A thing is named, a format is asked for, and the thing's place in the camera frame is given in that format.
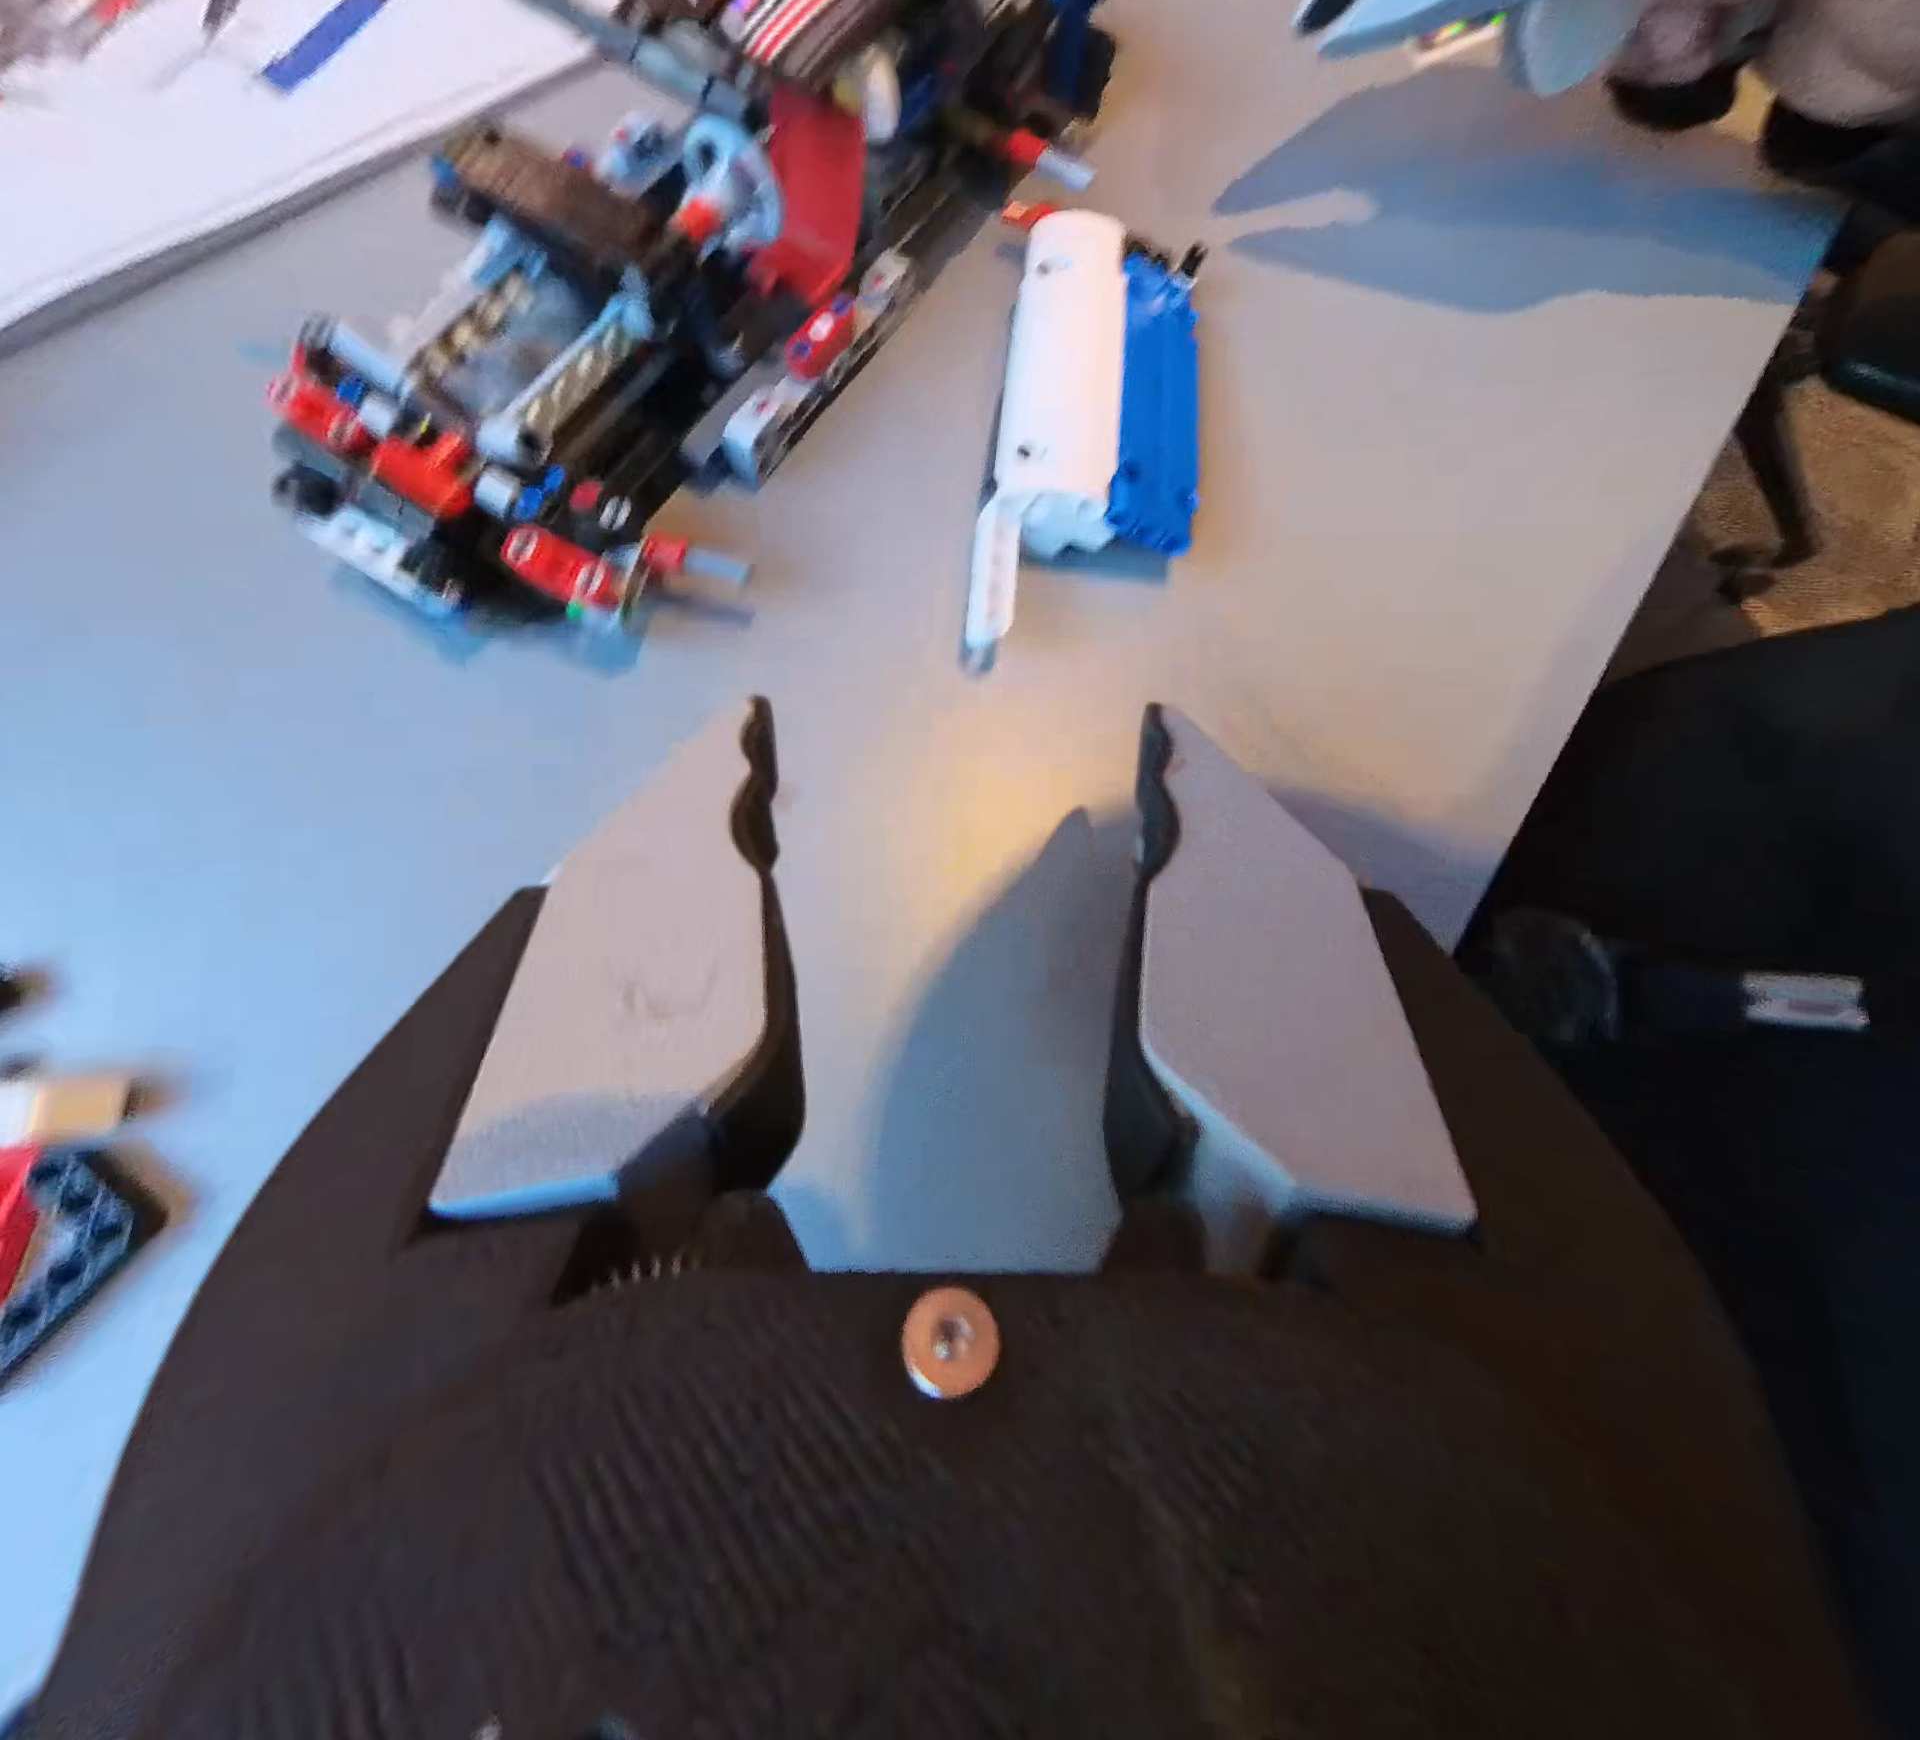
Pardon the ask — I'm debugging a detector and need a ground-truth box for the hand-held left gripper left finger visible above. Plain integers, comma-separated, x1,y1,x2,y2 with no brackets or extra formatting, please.
426,695,811,1221

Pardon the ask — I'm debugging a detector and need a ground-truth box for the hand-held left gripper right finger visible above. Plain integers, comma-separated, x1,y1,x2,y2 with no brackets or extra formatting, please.
1102,702,1482,1237

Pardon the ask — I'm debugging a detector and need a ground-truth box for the white blue brick door panel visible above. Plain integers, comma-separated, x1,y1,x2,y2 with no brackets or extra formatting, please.
960,206,1206,663

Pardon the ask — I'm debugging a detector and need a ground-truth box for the person's right forearm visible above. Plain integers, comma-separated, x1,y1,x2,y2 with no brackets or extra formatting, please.
1754,96,1920,199

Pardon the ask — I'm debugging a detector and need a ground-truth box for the grey desk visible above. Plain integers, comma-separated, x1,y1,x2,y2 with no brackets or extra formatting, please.
0,0,1847,1740

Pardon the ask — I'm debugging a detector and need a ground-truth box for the black office chair base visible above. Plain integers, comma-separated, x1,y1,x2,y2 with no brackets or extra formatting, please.
1710,194,1920,602

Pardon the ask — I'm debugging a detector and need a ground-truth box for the person's black jacket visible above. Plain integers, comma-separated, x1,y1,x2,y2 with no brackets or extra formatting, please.
1454,600,1920,1740

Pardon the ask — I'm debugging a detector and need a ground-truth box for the pile of loose brick pieces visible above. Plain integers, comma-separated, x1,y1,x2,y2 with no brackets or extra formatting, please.
0,960,181,1399

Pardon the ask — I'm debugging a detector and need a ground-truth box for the toy brick race car model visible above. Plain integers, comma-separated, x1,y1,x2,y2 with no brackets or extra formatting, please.
266,0,1134,640

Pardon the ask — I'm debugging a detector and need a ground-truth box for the open white instruction booklet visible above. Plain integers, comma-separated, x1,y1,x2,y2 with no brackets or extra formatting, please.
0,0,602,341

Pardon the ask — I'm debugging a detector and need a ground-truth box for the black cord with metal clip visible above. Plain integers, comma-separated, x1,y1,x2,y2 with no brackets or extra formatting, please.
1499,914,1870,1038

